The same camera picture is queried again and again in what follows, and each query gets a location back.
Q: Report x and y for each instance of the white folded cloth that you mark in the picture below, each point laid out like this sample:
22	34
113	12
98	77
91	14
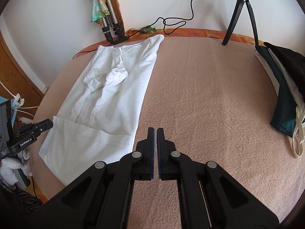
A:
266	69

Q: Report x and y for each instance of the pile of dark and white clothes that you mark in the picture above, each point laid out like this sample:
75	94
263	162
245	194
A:
297	114

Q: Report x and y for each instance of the orange board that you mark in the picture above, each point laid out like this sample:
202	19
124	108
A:
118	9

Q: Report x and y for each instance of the person's left hand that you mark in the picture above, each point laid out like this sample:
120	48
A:
10	169

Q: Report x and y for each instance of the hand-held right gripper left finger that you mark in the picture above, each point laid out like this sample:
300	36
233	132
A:
152	157

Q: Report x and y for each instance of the stack of folded dark clothes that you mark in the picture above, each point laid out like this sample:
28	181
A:
290	59

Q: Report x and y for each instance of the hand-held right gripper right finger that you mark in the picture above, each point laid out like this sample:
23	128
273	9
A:
159	159

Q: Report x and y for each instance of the dark teal garment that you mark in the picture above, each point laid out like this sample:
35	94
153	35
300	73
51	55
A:
283	109

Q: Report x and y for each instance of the small green yellow cloth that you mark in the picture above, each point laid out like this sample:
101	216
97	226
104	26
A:
145	30

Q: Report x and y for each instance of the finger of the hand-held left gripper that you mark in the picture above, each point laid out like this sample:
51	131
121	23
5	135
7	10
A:
35	127

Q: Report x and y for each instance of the wooden door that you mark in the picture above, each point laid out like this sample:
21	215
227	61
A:
16	71

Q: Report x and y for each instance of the folded tall tripod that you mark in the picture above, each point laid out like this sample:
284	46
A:
110	16

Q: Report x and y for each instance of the dark striped cloth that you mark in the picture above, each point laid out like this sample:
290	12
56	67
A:
16	194

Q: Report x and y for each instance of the white t-shirt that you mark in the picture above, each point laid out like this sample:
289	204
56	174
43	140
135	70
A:
107	100

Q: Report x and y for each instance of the small black tripod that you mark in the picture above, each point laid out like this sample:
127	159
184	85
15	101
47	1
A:
240	4

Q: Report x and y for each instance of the colourful scarf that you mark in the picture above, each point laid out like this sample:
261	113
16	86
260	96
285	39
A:
97	12

